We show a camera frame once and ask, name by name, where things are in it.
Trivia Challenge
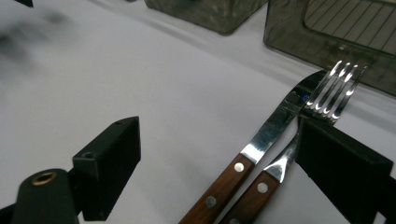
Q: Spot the clear grey plastic bin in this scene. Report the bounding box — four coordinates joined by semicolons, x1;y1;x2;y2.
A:
262;0;396;98
144;0;269;35

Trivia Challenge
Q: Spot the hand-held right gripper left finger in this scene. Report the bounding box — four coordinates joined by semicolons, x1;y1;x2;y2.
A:
72;116;142;222

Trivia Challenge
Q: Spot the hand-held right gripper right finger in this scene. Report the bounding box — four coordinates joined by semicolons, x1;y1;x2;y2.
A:
294;117;395;224

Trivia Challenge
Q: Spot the silver fork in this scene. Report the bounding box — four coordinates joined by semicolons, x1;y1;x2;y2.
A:
178;69;328;224

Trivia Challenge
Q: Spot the wood-handled fork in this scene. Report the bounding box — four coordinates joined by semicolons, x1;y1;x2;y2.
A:
218;60;369;224

